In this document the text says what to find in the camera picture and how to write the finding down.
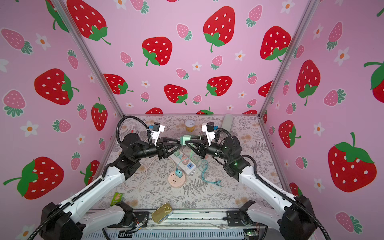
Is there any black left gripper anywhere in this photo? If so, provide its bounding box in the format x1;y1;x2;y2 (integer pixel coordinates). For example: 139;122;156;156
133;138;180;163

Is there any pink charger plug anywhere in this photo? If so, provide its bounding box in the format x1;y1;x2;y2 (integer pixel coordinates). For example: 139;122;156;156
181;156;190;165

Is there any teal charger plug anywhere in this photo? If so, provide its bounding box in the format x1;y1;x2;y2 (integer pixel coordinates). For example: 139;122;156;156
175;169;184;178

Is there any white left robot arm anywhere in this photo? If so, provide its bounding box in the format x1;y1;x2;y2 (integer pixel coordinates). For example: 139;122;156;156
29;133;182;240

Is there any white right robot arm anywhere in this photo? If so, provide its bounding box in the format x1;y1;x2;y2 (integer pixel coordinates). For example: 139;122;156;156
185;136;331;240

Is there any white multicolour power strip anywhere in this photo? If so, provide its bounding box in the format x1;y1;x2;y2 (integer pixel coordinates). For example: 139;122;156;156
170;150;197;176

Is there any yellow labelled food can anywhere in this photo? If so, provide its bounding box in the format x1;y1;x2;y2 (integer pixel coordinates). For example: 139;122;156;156
185;119;196;132

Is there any pale green glasses case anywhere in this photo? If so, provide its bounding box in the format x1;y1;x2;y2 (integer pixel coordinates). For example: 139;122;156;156
221;114;234;132

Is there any round pink power socket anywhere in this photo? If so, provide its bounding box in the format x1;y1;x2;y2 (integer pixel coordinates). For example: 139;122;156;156
168;171;186;189

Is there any gold sardine tin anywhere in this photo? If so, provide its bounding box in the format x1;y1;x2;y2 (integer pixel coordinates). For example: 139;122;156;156
152;203;173;224

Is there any green snack packet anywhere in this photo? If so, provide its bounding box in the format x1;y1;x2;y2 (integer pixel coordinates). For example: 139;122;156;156
110;193;124;207

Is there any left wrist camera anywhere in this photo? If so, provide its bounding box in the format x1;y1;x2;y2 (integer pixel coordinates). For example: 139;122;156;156
149;123;165;146

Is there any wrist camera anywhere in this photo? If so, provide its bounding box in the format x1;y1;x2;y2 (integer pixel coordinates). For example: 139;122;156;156
149;123;165;146
202;122;216;146

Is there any beige power strip cord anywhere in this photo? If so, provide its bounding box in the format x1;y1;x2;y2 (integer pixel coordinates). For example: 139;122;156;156
122;155;178;190

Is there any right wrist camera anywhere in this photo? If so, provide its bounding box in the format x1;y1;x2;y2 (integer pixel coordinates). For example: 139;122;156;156
202;122;216;146

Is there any silver aluminium corner post left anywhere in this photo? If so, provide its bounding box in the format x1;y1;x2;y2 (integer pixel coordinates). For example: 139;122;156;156
52;0;125;118

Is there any silver aluminium corner post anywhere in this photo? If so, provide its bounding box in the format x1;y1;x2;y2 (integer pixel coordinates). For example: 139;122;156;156
52;0;125;118
259;0;320;119

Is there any silver aluminium corner post right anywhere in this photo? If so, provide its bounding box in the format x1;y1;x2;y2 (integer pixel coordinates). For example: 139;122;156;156
259;0;320;119

